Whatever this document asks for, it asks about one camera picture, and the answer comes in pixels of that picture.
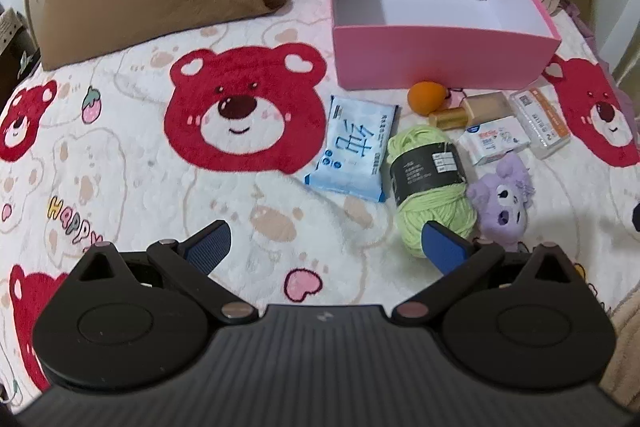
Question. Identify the green yarn ball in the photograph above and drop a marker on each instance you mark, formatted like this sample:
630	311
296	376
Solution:
430	207

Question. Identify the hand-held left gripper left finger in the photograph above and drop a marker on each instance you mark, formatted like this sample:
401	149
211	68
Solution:
210	247

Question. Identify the blue wet wipes packet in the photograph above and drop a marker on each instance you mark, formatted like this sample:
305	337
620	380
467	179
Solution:
355	147

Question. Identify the purple plush toy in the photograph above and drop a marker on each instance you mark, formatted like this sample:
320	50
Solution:
502	202

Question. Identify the white tissue packet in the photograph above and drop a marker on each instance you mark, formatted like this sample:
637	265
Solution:
495	142

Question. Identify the dark bedside cabinet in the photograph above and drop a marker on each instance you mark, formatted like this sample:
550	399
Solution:
15	52

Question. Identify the orange makeup sponge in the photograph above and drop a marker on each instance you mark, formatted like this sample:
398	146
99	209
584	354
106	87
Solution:
425	97

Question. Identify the clear box with orange label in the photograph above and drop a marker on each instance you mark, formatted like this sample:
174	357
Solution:
542	122

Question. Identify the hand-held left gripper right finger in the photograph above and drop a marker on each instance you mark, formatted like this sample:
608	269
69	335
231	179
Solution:
445	249

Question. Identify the beige bottle with gold cap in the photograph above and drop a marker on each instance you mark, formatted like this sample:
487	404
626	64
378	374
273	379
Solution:
485	107

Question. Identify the pink cardboard box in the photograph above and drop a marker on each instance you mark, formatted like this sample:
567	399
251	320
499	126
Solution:
430	52

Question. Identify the red bear printed blanket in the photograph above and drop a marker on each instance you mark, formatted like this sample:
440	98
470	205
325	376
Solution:
125	167

